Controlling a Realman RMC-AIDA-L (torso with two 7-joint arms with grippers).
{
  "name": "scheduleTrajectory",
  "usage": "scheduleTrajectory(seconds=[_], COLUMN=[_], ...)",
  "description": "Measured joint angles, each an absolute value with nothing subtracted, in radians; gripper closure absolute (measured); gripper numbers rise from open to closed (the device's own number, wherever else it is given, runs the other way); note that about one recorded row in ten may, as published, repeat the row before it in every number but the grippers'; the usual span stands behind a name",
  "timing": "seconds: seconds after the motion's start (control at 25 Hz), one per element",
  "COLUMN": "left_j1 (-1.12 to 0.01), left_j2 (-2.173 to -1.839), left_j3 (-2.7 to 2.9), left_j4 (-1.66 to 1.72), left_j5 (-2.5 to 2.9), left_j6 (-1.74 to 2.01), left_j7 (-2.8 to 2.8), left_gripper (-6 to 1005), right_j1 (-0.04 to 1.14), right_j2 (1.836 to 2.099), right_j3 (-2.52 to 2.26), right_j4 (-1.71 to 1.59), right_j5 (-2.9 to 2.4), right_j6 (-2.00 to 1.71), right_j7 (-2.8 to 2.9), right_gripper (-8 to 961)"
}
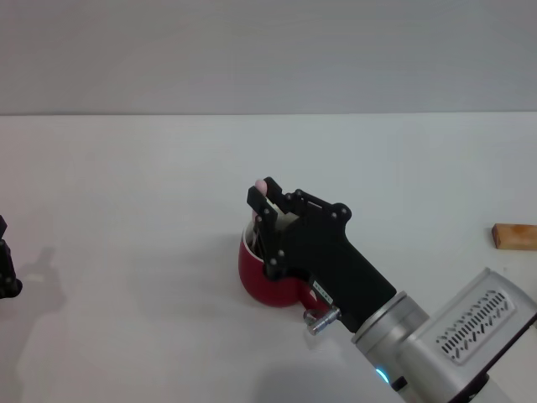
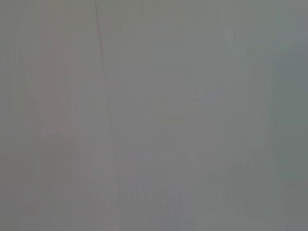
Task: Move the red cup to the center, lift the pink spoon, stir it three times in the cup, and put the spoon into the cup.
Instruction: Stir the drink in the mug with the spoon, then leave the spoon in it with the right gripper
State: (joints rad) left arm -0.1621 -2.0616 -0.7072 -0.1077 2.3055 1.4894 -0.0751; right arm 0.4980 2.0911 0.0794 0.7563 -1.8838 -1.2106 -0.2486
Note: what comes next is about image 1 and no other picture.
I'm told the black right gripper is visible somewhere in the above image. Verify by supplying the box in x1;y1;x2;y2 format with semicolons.
246;176;398;335

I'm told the red ceramic cup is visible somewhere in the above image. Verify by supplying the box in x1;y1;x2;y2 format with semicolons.
237;205;320;310

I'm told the silver metal connector plug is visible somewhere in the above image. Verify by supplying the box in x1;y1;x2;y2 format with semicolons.
304;306;341;338

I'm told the wooden spoon rest block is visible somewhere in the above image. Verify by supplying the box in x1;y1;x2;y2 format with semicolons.
491;223;537;251

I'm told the pink spoon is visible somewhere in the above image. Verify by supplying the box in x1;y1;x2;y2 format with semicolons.
248;179;270;253

